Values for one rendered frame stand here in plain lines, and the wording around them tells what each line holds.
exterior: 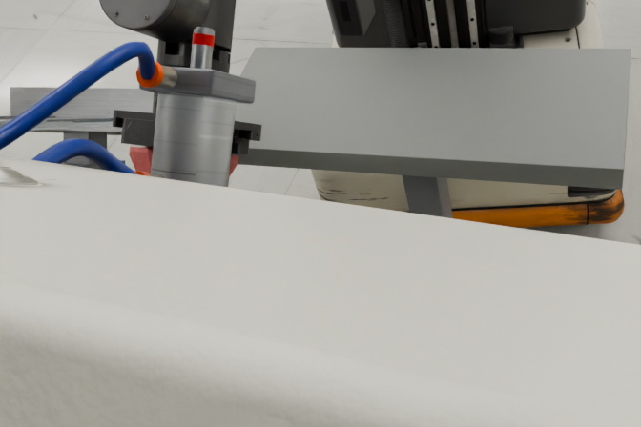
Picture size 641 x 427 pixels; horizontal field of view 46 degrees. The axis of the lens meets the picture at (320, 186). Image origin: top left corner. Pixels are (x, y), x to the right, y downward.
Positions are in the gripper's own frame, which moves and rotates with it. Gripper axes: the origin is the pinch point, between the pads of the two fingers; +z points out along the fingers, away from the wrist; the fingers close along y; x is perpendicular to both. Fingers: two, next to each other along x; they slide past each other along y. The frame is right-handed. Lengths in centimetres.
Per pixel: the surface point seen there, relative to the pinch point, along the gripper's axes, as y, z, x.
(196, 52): 22.2, -10.0, -32.8
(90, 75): 22.3, -8.8, -37.1
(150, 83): 22.4, -8.9, -34.9
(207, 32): 22.5, -10.6, -32.7
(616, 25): 19, -49, 169
